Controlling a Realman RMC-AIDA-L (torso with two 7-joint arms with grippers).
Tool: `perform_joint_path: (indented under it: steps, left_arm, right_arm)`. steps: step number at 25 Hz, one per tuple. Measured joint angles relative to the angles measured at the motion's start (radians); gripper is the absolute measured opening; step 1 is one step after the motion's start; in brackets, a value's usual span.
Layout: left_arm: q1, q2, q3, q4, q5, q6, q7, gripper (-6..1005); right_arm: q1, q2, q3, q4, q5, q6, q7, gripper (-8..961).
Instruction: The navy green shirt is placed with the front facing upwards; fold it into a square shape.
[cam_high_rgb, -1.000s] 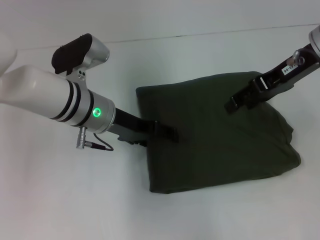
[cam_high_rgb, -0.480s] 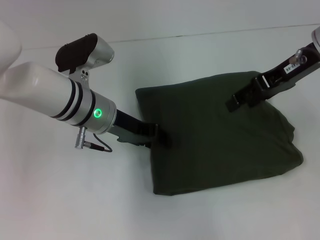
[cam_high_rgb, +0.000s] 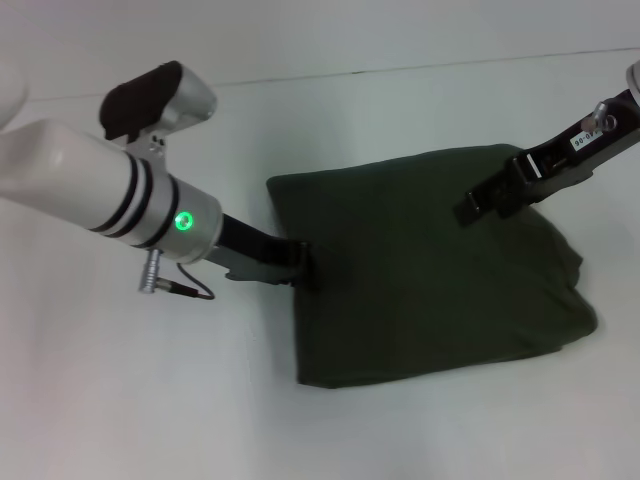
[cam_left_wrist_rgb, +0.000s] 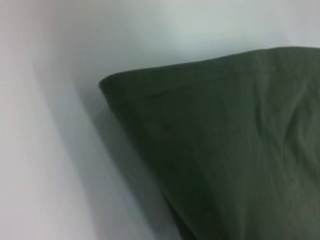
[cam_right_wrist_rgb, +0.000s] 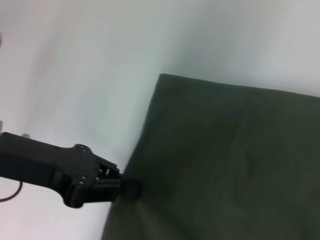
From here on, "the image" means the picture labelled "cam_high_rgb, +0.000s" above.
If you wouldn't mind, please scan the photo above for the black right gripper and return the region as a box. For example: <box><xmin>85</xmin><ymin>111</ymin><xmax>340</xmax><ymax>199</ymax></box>
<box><xmin>452</xmin><ymin>88</ymin><xmax>640</xmax><ymax>230</ymax></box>

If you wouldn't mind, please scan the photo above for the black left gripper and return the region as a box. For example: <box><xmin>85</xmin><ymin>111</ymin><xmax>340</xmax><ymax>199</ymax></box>
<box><xmin>212</xmin><ymin>212</ymin><xmax>315</xmax><ymax>289</ymax></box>

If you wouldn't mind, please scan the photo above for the dark green FREE T-shirt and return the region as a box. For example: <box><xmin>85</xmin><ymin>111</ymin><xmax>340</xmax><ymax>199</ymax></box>
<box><xmin>264</xmin><ymin>143</ymin><xmax>600</xmax><ymax>389</ymax></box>

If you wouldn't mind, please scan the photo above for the right gripper cable with plug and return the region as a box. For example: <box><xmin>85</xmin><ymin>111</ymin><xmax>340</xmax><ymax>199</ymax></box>
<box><xmin>581</xmin><ymin>100</ymin><xmax>619</xmax><ymax>133</ymax></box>

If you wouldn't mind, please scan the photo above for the gripper cable with plug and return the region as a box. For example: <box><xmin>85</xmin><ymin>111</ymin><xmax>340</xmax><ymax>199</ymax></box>
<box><xmin>581</xmin><ymin>100</ymin><xmax>619</xmax><ymax>133</ymax></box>
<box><xmin>138</xmin><ymin>248</ymin><xmax>217</xmax><ymax>302</ymax></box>

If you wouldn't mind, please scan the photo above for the left gripper cable with plug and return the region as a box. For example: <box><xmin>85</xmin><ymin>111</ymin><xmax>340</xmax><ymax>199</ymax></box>
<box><xmin>138</xmin><ymin>248</ymin><xmax>217</xmax><ymax>302</ymax></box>

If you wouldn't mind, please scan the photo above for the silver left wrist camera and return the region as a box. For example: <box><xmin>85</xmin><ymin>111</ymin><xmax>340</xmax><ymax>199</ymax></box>
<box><xmin>99</xmin><ymin>60</ymin><xmax>219</xmax><ymax>162</ymax></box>

